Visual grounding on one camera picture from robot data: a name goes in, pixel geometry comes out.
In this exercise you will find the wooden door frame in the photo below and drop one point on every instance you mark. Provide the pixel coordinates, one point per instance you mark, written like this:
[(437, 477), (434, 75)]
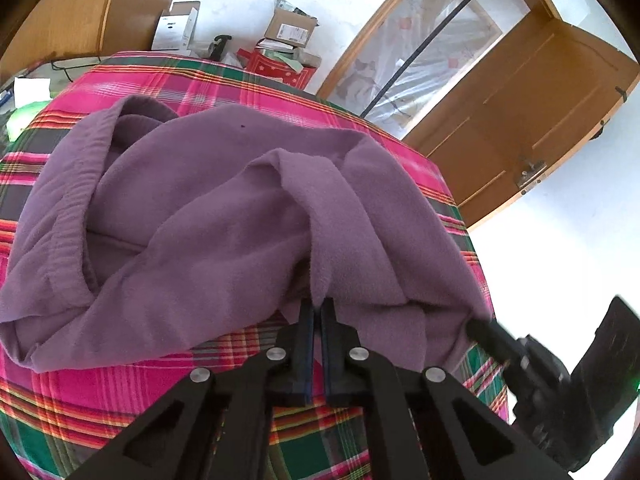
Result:
[(370, 30)]

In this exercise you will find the wooden wardrobe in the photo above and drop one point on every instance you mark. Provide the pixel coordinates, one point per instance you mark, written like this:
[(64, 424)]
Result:
[(75, 0)]

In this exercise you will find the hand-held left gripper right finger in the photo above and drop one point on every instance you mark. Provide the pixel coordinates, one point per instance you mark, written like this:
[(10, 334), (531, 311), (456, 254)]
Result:
[(327, 345)]

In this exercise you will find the black rod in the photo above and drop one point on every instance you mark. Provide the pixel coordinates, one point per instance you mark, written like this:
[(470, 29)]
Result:
[(425, 42)]

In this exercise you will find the green tissue box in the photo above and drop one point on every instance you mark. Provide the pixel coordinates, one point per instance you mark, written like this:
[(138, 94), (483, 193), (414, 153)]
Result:
[(25, 117)]

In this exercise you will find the red box on floor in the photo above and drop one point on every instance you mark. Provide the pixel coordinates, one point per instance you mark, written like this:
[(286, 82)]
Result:
[(275, 67)]

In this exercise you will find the clear plastic door sheet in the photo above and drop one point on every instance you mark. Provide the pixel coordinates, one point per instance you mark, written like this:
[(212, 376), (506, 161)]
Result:
[(425, 45)]

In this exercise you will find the brown cardboard box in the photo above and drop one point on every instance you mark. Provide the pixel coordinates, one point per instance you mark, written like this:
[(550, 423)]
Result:
[(290, 25)]

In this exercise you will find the metal door lock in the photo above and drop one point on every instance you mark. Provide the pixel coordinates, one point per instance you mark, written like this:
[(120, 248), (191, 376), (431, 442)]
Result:
[(530, 172)]

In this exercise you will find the white tissue box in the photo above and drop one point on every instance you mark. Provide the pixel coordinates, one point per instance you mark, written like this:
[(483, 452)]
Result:
[(31, 91)]

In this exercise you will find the white cardboard box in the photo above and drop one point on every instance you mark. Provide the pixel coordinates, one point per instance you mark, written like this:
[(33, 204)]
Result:
[(175, 27)]

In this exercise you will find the purple fleece pants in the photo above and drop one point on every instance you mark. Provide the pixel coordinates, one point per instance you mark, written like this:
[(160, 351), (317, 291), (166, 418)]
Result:
[(210, 200)]

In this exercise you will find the wooden door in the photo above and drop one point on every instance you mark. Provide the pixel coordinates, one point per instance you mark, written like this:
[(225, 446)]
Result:
[(525, 100)]

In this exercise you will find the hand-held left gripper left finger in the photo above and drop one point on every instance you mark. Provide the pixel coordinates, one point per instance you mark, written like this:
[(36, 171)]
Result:
[(306, 345)]

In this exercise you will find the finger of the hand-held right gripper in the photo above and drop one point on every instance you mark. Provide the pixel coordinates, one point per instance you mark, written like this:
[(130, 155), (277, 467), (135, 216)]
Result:
[(495, 342)]

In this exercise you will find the pink plaid blanket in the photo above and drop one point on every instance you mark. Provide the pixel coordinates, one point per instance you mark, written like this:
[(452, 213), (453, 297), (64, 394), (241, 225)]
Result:
[(200, 85)]

